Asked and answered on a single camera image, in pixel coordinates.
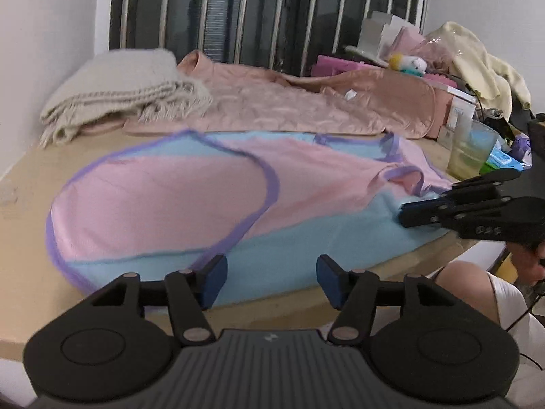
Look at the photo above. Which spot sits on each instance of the white cardboard box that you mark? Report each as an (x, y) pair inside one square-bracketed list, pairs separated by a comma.
[(460, 108)]

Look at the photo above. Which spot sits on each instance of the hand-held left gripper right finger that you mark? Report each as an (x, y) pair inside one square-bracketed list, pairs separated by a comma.
[(328, 280)]

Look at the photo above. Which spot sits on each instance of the blue wet wipes pack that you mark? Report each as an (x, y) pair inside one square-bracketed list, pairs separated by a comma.
[(504, 161)]

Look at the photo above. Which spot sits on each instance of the grey fringed knitted blanket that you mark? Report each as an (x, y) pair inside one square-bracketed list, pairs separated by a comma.
[(115, 85)]

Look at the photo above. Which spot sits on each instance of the white plush toy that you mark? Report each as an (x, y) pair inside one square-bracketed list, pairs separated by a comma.
[(408, 64)]

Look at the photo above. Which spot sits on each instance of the pink plastic bag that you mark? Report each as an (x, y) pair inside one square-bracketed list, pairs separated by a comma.
[(430, 51)]

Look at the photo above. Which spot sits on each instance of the purple plastic item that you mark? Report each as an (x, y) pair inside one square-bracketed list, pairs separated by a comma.
[(523, 147)]

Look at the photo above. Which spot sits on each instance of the person's white clothing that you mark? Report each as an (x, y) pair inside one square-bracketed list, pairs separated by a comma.
[(511, 306)]

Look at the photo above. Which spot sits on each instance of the metal window grille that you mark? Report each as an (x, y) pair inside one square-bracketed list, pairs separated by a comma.
[(221, 17)]

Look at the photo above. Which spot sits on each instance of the cream yellow cloth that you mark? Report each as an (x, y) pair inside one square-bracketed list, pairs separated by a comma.
[(481, 64)]

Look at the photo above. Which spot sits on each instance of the person's bare knee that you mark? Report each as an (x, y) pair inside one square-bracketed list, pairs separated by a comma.
[(464, 283)]

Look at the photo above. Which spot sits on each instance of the magenta box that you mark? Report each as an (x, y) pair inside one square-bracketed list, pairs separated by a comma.
[(336, 64)]

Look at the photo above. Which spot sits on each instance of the pink quilted jacket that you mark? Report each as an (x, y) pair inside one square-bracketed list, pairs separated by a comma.
[(276, 106)]

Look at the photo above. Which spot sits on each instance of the pink and blue garment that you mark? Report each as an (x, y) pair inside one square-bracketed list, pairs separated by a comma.
[(170, 196)]

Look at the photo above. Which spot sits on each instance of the white paper box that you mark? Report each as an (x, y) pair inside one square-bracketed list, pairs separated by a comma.
[(379, 30)]

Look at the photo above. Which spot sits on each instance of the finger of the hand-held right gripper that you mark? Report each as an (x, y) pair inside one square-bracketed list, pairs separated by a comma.
[(419, 215), (485, 178)]

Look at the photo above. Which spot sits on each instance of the clear green plastic cup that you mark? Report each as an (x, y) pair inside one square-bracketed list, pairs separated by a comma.
[(468, 149)]

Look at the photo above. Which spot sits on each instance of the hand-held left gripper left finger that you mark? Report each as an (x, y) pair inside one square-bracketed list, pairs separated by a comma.
[(215, 280)]

